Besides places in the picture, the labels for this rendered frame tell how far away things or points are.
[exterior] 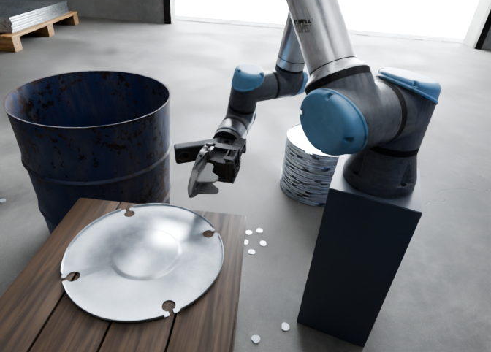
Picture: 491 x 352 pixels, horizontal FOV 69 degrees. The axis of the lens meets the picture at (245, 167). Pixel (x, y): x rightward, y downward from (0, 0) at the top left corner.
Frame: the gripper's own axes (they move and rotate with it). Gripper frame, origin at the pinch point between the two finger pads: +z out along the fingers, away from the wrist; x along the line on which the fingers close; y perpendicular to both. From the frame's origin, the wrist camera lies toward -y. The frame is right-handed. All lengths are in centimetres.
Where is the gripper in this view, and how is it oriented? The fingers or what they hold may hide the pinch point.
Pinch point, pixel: (188, 191)
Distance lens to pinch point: 76.5
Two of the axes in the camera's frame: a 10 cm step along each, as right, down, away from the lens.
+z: -2.8, 6.2, -7.4
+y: 9.6, 1.9, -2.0
